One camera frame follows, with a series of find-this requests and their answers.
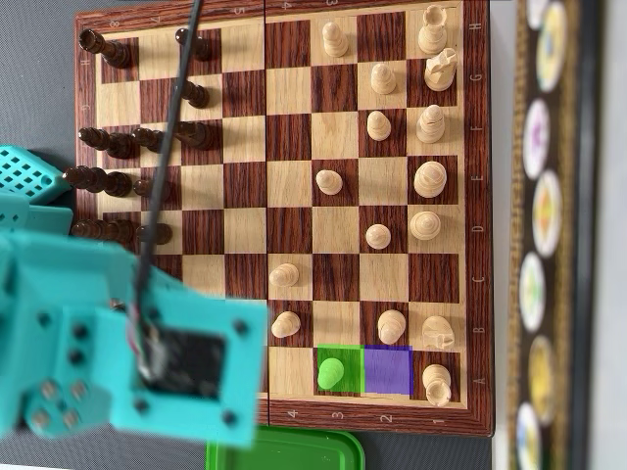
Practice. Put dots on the light wooden bishop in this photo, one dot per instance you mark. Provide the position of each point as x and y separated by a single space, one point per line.
430 124
391 326

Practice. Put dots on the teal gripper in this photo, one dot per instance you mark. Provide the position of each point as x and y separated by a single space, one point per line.
55 404

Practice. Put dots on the dark wooden bishop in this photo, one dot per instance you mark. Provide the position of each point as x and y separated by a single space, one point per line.
107 142

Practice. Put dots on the dark wooden queen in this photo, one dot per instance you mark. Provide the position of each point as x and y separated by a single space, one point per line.
100 230

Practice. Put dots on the dark wooden knight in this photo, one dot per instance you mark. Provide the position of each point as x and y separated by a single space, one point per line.
196 135

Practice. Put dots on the wooden folding chess board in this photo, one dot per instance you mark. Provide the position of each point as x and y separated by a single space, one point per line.
313 205

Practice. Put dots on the light wooden knight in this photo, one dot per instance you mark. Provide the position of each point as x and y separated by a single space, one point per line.
438 333
440 71

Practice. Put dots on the light wooden rook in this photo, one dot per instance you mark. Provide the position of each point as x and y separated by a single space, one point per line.
432 33
436 385

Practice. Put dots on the dark frame with round medallions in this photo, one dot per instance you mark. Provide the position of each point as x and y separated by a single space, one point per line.
548 245

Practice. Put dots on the teal camera mount with circuit board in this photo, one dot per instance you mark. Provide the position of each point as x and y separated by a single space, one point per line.
196 313

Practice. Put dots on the dark wooden rook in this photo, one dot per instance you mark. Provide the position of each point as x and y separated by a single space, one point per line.
109 49

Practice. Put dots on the light wooden pawn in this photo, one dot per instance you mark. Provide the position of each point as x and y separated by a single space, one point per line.
383 79
335 40
330 373
328 181
378 126
285 324
284 275
377 236

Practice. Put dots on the green plastic container lid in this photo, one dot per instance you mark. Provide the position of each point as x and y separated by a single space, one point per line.
303 450

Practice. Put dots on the dark wooden pawn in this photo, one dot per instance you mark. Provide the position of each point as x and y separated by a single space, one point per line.
161 234
202 46
196 95
143 189
147 139

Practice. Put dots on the dark wooden king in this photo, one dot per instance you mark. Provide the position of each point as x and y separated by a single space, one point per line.
97 181

